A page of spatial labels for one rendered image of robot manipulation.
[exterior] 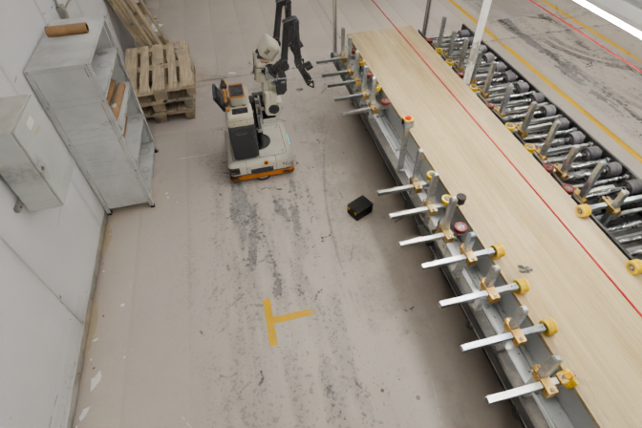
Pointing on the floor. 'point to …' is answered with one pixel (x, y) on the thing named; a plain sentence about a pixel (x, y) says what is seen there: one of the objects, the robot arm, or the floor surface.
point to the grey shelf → (39, 74)
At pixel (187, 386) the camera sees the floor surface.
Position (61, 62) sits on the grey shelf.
